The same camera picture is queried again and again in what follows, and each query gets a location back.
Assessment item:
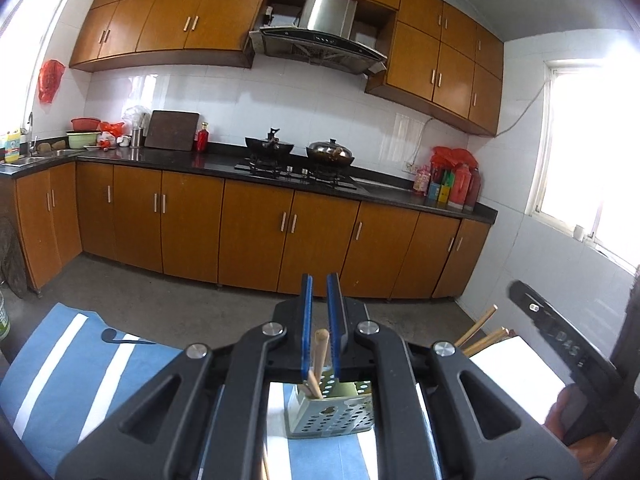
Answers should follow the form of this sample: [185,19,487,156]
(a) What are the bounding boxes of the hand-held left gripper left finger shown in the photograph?
[55,274,313,480]

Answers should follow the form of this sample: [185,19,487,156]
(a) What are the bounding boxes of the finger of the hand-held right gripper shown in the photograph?
[507,280,557,329]

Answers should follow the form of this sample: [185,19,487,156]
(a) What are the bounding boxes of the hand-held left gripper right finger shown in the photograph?
[327,272,583,480]

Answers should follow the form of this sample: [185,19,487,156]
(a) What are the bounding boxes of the green perforated utensil holder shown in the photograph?
[287,379,375,440]

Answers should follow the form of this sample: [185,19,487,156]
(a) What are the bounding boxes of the person's right hand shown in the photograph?
[544,384,621,480]

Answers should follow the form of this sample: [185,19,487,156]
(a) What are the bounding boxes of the wooden lower kitchen cabinets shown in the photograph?
[15,160,493,302]

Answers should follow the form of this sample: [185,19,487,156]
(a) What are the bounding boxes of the red oil bottle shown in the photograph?
[447,164,471,210]
[465,169,482,211]

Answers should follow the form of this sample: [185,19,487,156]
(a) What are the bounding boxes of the green yellow box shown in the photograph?
[427,170,454,204]

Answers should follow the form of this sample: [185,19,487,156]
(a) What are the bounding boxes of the black gas stove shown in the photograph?
[235,157,359,190]

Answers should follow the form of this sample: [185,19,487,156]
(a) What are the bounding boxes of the window with white cup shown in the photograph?
[537,57,640,261]

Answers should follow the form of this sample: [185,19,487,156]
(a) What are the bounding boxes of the black pot with lid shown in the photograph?
[306,138,356,167]

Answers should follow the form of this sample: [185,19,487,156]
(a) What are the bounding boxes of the black wok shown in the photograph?
[245,128,296,159]

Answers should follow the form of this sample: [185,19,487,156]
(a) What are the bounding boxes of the black kitchen countertop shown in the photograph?
[0,142,499,224]

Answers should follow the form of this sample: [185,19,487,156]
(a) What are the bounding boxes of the dark wooden cutting board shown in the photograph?
[145,110,200,152]

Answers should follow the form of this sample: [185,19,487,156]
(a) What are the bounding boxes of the blue white striped tablecloth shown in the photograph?
[0,302,573,480]

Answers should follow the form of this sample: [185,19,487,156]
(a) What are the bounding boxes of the clear plastic bag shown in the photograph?
[122,106,149,134]

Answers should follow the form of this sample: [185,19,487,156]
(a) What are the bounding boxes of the small red plastic bag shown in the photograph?
[97,121,125,150]

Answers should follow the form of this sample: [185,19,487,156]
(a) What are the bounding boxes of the dark woven panel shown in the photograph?
[0,215,27,297]

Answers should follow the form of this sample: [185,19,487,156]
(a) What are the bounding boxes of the steel range hood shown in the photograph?
[249,0,389,76]

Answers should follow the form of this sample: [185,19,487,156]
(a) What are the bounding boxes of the yellow detergent bottle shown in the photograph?
[0,130,24,163]

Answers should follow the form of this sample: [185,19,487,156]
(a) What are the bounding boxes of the hanging red plastic bag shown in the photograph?
[38,59,66,106]

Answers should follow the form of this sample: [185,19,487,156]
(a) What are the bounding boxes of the window beside sink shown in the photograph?
[0,0,71,136]

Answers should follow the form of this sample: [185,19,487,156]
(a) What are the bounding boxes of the white wall cable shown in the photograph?
[416,77,551,163]

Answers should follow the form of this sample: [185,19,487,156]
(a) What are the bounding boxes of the wooden upper wall cabinets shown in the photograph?
[69,0,504,137]

